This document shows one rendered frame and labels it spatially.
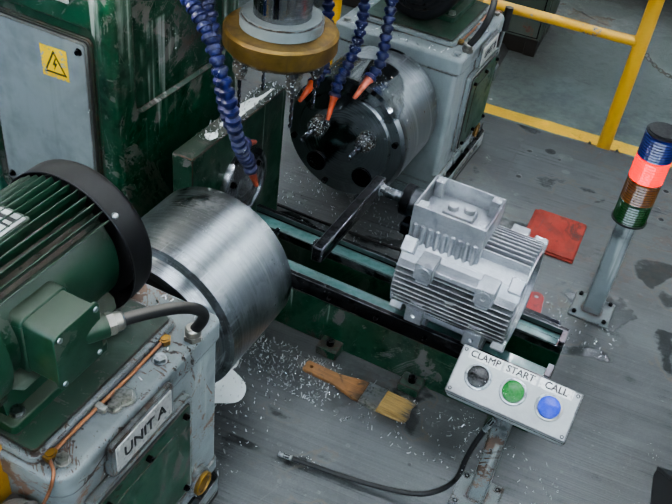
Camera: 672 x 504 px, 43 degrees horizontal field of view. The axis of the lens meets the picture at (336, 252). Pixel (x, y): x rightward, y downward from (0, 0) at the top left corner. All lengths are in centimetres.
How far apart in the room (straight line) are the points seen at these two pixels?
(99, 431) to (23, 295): 18
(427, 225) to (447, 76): 50
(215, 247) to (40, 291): 36
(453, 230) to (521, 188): 76
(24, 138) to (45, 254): 69
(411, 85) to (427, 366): 54
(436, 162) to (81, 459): 114
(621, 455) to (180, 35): 101
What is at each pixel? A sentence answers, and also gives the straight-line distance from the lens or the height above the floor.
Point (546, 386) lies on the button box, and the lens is 117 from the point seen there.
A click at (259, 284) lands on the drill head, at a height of 110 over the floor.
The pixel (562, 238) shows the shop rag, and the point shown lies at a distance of 191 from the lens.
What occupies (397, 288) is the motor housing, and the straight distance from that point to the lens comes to 136.
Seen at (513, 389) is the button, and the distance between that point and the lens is 116.
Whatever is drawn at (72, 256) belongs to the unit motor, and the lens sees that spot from 91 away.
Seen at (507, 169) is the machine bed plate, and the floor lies 80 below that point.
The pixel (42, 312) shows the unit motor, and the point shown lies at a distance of 86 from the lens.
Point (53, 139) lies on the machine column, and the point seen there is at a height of 110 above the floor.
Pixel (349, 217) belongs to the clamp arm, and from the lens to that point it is 145.
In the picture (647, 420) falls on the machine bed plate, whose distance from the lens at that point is 160.
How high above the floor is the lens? 190
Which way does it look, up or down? 39 degrees down
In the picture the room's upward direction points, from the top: 8 degrees clockwise
